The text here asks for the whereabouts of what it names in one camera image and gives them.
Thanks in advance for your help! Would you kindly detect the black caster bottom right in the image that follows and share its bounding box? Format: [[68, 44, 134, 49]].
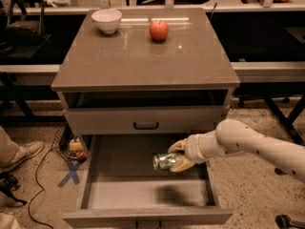
[[275, 215, 305, 229]]

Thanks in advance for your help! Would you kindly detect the black chair on left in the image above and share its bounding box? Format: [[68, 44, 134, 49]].
[[0, 0, 50, 58]]

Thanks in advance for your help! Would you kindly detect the black stand leg right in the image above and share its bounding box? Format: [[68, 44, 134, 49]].
[[264, 95, 305, 146]]

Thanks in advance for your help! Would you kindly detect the blue tape cross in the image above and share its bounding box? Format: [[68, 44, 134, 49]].
[[58, 160, 81, 188]]

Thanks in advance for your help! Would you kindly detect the black floor cable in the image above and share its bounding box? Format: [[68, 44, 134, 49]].
[[27, 145, 61, 229]]

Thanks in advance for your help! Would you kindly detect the person's shoe and leg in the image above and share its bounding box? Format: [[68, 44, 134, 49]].
[[0, 127, 44, 172]]

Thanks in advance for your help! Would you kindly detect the open grey middle drawer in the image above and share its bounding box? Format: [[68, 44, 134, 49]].
[[63, 135, 233, 229]]

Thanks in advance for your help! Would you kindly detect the grey drawer cabinet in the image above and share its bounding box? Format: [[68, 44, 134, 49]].
[[51, 7, 241, 229]]

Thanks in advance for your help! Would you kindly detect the closed grey top drawer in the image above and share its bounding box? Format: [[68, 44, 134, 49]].
[[64, 106, 229, 135]]

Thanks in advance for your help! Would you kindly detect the green can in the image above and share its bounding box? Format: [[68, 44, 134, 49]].
[[152, 153, 182, 172]]

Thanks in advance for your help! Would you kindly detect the white ceramic bowl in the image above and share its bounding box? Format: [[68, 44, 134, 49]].
[[91, 9, 122, 34]]

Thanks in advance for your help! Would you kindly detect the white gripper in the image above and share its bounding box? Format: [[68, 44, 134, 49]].
[[168, 135, 208, 173]]

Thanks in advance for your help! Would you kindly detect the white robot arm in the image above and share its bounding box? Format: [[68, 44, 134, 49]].
[[168, 119, 305, 182]]

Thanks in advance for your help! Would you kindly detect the red apple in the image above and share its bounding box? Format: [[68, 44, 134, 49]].
[[149, 21, 169, 42]]

